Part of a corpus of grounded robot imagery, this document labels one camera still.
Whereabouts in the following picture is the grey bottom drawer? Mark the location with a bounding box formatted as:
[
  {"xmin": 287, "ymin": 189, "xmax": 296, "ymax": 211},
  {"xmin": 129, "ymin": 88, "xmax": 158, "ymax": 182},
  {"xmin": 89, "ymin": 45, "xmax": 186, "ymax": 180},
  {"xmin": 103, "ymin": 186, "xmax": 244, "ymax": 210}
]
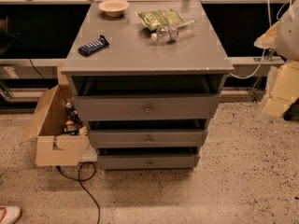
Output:
[{"xmin": 98, "ymin": 154, "xmax": 200, "ymax": 170}]

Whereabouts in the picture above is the grey drawer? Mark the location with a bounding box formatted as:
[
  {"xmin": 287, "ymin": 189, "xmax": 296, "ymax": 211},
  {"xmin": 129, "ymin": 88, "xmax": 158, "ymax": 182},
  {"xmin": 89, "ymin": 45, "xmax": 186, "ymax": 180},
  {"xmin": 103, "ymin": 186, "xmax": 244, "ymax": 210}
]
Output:
[
  {"xmin": 98, "ymin": 154, "xmax": 200, "ymax": 170},
  {"xmin": 89, "ymin": 129, "xmax": 207, "ymax": 148},
  {"xmin": 73, "ymin": 95, "xmax": 220, "ymax": 121}
]

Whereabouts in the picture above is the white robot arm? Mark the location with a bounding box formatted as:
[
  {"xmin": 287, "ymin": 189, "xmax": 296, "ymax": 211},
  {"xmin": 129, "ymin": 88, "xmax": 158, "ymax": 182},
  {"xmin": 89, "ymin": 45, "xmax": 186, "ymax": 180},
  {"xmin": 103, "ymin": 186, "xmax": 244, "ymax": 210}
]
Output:
[{"xmin": 276, "ymin": 0, "xmax": 299, "ymax": 61}]

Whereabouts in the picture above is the grey top drawer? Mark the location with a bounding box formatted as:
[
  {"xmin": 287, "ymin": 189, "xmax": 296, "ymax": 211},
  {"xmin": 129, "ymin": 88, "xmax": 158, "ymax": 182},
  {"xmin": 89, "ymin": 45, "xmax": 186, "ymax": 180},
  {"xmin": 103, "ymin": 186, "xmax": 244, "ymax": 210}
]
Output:
[{"xmin": 73, "ymin": 95, "xmax": 220, "ymax": 121}]

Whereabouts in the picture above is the grey drawer cabinet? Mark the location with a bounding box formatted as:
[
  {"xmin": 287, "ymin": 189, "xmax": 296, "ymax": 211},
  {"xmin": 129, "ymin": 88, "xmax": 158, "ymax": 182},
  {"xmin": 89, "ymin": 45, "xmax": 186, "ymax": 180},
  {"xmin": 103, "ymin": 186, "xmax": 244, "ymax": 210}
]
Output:
[{"xmin": 62, "ymin": 1, "xmax": 233, "ymax": 158}]

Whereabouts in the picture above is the grey middle drawer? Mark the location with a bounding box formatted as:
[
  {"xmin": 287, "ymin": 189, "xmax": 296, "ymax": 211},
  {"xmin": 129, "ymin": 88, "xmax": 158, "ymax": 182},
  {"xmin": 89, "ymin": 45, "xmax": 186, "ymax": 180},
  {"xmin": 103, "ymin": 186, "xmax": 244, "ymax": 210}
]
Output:
[{"xmin": 89, "ymin": 129, "xmax": 207, "ymax": 148}]

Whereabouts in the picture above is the clear plastic water bottle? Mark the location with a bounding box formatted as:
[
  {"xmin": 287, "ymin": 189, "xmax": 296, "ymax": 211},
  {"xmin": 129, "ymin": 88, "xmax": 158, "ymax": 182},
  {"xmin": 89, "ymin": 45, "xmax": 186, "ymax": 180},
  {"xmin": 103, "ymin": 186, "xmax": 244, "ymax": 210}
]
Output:
[{"xmin": 151, "ymin": 19, "xmax": 196, "ymax": 44}]

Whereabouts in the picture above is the dark bottle in box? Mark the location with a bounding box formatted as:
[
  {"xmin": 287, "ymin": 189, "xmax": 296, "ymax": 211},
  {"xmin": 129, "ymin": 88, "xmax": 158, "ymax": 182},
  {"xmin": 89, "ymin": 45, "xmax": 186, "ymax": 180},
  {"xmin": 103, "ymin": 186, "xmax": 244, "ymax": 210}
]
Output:
[{"xmin": 65, "ymin": 102, "xmax": 81, "ymax": 126}]

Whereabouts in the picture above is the green chip bag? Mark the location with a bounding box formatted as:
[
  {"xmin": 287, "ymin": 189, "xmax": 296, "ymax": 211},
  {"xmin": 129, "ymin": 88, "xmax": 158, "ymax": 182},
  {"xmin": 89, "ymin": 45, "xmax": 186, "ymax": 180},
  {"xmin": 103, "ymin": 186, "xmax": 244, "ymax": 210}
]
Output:
[{"xmin": 137, "ymin": 10, "xmax": 182, "ymax": 32}]

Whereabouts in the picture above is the beige bowl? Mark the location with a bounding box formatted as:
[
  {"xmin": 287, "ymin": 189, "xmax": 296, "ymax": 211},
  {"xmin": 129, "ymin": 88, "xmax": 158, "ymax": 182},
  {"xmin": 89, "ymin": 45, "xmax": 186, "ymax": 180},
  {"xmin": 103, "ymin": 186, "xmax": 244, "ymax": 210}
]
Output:
[{"xmin": 98, "ymin": 0, "xmax": 129, "ymax": 18}]

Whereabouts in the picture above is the cardboard box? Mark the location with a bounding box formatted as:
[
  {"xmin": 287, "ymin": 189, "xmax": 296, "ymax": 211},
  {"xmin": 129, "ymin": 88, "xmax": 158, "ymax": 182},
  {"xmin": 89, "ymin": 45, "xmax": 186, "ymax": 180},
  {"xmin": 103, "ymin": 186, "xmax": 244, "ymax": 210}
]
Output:
[{"xmin": 21, "ymin": 62, "xmax": 90, "ymax": 166}]

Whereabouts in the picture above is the white red shoe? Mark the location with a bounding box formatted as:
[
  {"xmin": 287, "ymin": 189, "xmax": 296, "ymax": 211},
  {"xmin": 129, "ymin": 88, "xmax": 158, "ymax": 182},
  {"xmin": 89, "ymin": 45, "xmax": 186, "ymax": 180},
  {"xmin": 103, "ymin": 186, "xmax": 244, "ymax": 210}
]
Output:
[{"xmin": 0, "ymin": 206, "xmax": 21, "ymax": 224}]

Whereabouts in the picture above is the black floor cable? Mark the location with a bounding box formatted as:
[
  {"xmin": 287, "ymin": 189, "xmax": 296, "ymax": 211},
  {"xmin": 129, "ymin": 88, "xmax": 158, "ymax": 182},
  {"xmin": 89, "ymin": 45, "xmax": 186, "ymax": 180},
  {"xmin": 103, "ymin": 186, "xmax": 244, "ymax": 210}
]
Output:
[{"xmin": 55, "ymin": 161, "xmax": 102, "ymax": 224}]

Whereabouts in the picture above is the white hanging cable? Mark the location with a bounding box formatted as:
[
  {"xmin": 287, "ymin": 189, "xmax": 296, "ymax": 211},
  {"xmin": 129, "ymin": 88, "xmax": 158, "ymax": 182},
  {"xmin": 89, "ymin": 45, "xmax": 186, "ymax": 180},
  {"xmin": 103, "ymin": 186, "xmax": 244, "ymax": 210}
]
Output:
[{"xmin": 229, "ymin": 0, "xmax": 299, "ymax": 80}]

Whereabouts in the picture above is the metal rail frame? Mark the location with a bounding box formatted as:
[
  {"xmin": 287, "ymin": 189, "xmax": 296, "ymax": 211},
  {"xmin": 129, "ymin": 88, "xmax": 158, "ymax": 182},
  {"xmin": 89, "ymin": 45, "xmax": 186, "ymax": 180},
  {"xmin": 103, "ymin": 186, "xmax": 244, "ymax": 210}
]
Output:
[{"xmin": 0, "ymin": 0, "xmax": 299, "ymax": 104}]

